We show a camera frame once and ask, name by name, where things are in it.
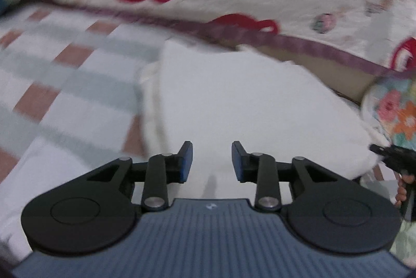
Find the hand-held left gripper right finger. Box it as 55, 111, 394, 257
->
231, 141, 342, 212

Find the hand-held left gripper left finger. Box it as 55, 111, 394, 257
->
86, 141, 194, 212

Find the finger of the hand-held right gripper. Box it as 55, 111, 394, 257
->
369, 144, 391, 158

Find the white fleece towel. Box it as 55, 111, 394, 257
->
138, 39, 391, 197

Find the person's right forearm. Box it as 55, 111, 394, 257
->
361, 75, 416, 152

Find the person's right hand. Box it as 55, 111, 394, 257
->
395, 175, 416, 209

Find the pale green garment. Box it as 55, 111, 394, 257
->
388, 220, 416, 269

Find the beige bed base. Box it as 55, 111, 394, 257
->
289, 49, 386, 105

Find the checked floor mat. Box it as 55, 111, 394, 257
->
0, 2, 404, 266

